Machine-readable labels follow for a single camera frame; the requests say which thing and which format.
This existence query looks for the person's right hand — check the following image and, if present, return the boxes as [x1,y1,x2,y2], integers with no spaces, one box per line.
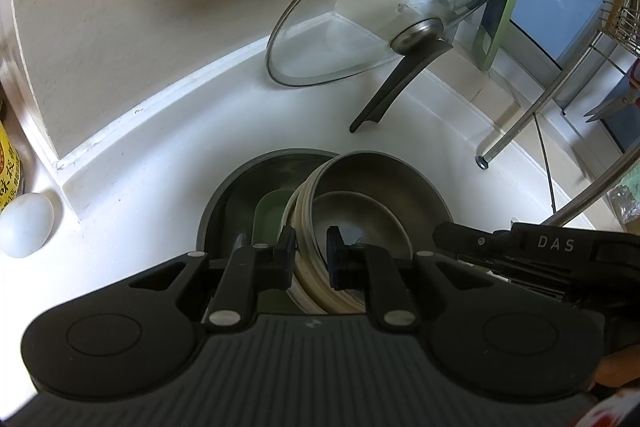
[597,342,640,390]

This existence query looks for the green scrub cloth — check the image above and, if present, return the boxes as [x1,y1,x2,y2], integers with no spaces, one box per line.
[607,171,640,224]

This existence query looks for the cream plastic bowl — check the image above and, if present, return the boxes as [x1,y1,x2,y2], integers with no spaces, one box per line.
[307,190,415,309]
[282,179,367,316]

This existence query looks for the pale blue egg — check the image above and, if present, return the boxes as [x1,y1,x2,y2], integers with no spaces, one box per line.
[0,192,55,258]

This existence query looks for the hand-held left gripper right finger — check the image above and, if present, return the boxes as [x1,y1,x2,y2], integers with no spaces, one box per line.
[326,227,506,332]

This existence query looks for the large shallow steel basin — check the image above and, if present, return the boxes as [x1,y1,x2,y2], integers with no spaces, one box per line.
[197,148,453,259]

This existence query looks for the person's red patterned clothing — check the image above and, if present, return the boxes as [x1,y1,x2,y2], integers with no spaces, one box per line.
[592,386,640,427]

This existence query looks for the soy sauce bottle red handle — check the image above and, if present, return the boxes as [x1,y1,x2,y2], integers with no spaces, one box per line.
[0,94,27,214]

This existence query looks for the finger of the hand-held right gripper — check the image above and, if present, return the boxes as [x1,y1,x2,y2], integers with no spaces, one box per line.
[432,221,511,265]

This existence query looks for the scissors red handle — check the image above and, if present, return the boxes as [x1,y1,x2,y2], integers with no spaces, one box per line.
[582,67,640,124]

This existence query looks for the green plastic tray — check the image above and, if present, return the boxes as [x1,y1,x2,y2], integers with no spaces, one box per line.
[252,188,302,315]

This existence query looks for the steel dish rack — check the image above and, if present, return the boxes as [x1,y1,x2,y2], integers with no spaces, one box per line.
[475,0,640,229]

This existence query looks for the glass pot lid black handle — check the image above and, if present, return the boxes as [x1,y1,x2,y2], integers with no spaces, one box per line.
[264,0,525,134]

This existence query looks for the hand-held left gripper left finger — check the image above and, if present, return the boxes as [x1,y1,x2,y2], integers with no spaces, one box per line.
[120,225,297,333]

